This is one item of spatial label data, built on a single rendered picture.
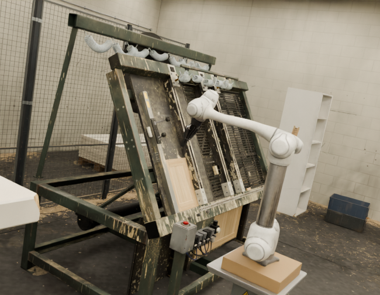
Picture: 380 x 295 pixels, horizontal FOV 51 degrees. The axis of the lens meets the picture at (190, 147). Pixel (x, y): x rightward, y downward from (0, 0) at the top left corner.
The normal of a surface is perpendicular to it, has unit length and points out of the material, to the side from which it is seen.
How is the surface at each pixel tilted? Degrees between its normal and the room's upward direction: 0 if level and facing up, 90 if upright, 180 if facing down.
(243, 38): 90
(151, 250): 90
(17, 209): 90
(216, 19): 90
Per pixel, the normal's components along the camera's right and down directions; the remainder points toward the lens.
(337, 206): -0.49, 0.06
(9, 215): 0.81, 0.23
